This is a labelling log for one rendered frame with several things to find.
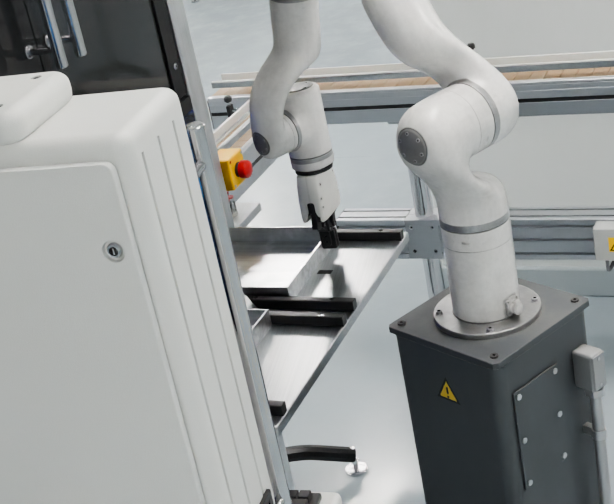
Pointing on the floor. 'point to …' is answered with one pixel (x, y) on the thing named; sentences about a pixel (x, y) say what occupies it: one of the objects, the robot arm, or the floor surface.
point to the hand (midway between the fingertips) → (329, 237)
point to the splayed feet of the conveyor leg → (328, 456)
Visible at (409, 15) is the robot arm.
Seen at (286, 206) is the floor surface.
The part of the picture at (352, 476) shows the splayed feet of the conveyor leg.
